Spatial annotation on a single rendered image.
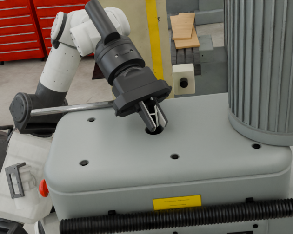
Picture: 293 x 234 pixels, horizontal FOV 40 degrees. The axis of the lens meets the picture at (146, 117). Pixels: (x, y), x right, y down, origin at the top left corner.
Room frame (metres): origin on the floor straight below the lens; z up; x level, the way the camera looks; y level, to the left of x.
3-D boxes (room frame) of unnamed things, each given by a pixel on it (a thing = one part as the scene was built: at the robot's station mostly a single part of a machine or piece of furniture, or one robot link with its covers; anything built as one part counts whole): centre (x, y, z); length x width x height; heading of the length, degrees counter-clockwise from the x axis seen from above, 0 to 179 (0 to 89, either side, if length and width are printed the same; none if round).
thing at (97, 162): (0.67, -0.03, 1.81); 0.47 x 0.26 x 0.16; 86
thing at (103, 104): (0.79, 0.14, 1.89); 0.24 x 0.04 x 0.01; 88
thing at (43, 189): (0.69, 0.24, 1.76); 0.04 x 0.03 x 0.04; 176
